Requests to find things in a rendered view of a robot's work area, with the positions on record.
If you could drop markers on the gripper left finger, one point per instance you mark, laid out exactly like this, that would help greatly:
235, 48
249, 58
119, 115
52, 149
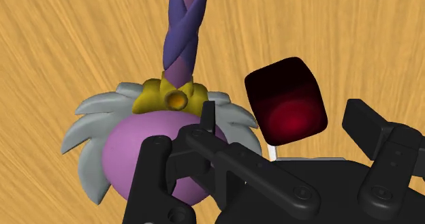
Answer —
229, 157

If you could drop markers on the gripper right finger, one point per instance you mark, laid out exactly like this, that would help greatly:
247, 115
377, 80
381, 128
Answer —
385, 157

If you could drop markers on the dark red rounded cube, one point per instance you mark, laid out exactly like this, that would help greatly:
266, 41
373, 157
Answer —
287, 100

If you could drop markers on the purple toy wand with orb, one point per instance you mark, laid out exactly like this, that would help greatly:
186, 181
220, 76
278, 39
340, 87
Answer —
132, 143

